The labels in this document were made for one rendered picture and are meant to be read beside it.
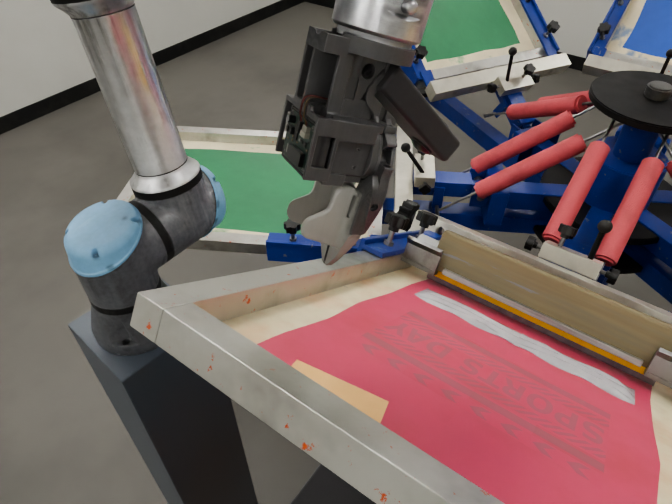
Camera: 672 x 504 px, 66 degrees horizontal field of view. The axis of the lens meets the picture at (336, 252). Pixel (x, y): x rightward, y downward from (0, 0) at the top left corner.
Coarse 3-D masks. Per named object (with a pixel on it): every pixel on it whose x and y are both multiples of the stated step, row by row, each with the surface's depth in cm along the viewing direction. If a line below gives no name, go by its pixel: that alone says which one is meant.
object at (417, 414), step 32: (416, 288) 93; (448, 288) 100; (352, 320) 70; (384, 320) 74; (448, 320) 82; (512, 320) 93; (288, 352) 56; (320, 352) 58; (352, 352) 61; (352, 384) 54; (384, 384) 56; (416, 384) 59; (384, 416) 50; (416, 416) 52; (448, 416) 54
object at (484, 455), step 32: (512, 352) 78; (576, 352) 88; (576, 384) 74; (640, 384) 83; (640, 416) 71; (448, 448) 49; (480, 448) 50; (512, 448) 52; (608, 448) 59; (640, 448) 62; (480, 480) 46; (512, 480) 47; (544, 480) 49; (576, 480) 50; (608, 480) 52; (640, 480) 54
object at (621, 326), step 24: (456, 240) 95; (456, 264) 95; (480, 264) 93; (504, 264) 91; (528, 264) 91; (504, 288) 91; (528, 288) 90; (552, 288) 88; (576, 288) 86; (552, 312) 88; (576, 312) 86; (600, 312) 84; (624, 312) 83; (600, 336) 84; (624, 336) 83; (648, 336) 81; (648, 360) 81
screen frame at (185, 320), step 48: (192, 288) 55; (240, 288) 59; (288, 288) 67; (192, 336) 47; (240, 336) 49; (240, 384) 45; (288, 384) 44; (288, 432) 43; (336, 432) 40; (384, 432) 41; (384, 480) 38; (432, 480) 38
